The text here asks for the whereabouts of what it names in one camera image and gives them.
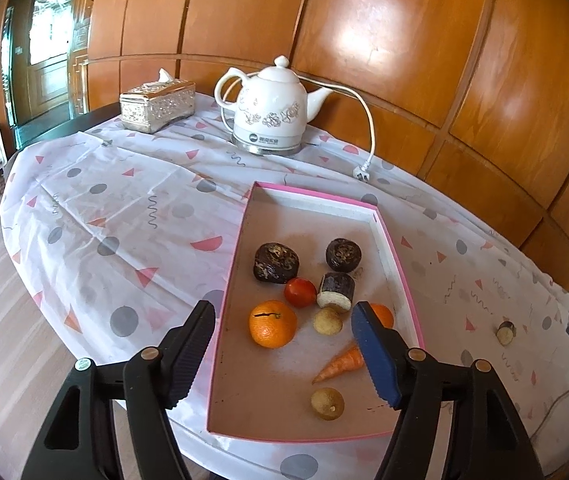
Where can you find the white patterned tablecloth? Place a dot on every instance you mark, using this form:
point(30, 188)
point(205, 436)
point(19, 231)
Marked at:
point(129, 200)

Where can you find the red tomato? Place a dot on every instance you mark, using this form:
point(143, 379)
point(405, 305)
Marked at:
point(300, 293)

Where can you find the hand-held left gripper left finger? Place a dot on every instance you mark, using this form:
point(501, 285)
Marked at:
point(192, 355)

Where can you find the orange carrot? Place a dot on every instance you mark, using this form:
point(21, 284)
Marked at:
point(339, 364)

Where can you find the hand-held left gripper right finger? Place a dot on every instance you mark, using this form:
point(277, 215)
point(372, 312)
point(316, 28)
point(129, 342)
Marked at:
point(377, 355)

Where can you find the orange with stem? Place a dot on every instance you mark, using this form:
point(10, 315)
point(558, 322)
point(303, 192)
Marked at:
point(273, 327)

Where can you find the stemless orange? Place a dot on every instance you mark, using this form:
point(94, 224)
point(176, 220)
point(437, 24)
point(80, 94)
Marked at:
point(383, 316)

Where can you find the wooden door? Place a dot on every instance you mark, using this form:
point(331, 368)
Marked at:
point(49, 75)

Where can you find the silver embossed tissue box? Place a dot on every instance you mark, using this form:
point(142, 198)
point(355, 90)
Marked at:
point(157, 105)

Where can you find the white ceramic electric kettle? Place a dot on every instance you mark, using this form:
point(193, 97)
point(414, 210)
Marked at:
point(274, 110)

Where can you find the dark brown taro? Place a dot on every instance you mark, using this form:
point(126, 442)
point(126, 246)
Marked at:
point(274, 265)
point(343, 256)

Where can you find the pink shallow tray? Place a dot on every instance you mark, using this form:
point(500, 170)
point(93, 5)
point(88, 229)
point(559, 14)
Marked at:
point(274, 400)

